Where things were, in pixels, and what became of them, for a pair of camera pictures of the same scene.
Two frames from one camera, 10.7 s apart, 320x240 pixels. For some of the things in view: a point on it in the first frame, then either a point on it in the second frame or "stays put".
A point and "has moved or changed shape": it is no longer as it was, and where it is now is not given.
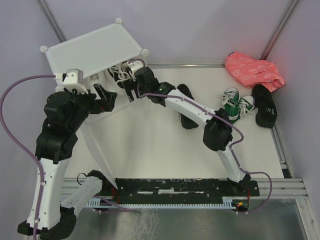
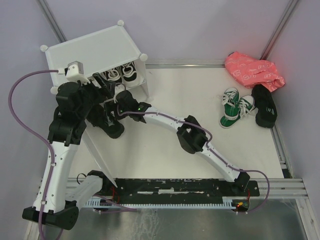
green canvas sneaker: (231, 98) stays put
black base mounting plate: (162, 190) stays put
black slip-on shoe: (187, 123) → (103, 116)
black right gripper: (129, 86) → (120, 117)
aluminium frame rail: (185, 66) stays put
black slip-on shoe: (265, 103) stays put
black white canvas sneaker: (120, 73) has moved or changed shape
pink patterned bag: (249, 72) stays put
